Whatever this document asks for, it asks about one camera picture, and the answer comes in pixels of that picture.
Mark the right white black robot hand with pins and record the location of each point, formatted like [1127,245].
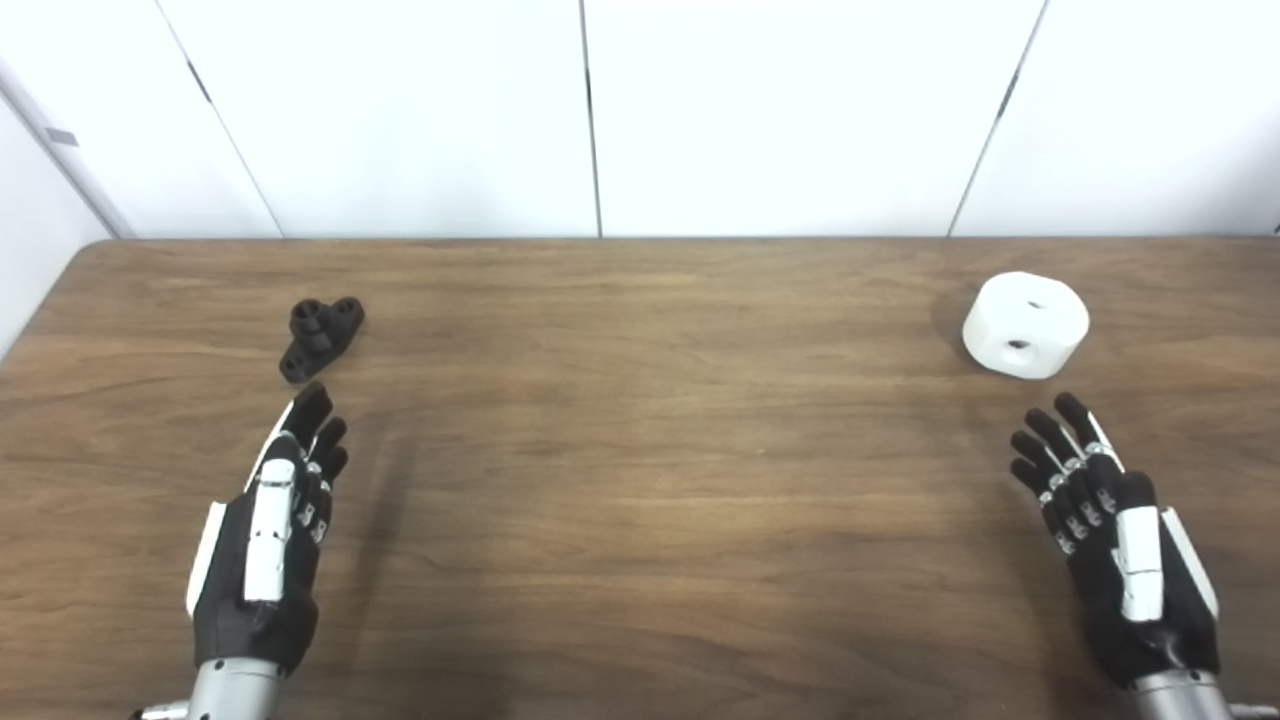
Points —
[1140,560]

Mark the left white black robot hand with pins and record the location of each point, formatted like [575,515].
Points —
[268,540]

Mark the black flanged holder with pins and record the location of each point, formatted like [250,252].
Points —
[315,338]

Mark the round white plastic piece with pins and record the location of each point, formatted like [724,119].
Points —
[1030,322]

